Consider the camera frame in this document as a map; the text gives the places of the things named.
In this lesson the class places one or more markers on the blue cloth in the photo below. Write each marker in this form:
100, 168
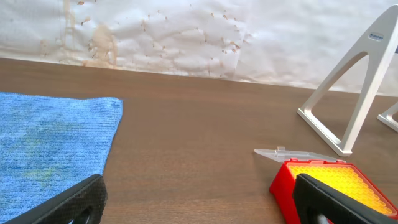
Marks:
46, 140

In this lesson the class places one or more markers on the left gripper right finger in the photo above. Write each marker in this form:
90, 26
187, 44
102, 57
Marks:
329, 205

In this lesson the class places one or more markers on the red and yellow tip box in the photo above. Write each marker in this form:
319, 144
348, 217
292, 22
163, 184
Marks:
281, 186

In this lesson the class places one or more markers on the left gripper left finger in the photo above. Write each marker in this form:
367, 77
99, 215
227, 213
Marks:
62, 205

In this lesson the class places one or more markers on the white and blue stand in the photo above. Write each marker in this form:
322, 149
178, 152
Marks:
377, 53

